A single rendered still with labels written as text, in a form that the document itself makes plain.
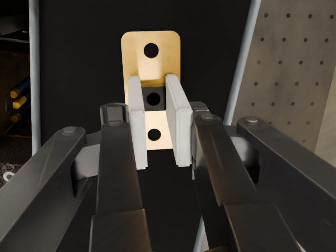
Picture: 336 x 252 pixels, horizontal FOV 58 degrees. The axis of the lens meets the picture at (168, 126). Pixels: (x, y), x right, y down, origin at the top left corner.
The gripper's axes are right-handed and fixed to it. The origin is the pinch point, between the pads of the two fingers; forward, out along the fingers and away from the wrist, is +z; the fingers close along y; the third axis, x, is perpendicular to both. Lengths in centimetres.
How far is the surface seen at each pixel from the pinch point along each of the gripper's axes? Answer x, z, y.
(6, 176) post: -9.4, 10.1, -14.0
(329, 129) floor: -59, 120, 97
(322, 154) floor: -74, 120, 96
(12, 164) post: -8.2, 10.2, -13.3
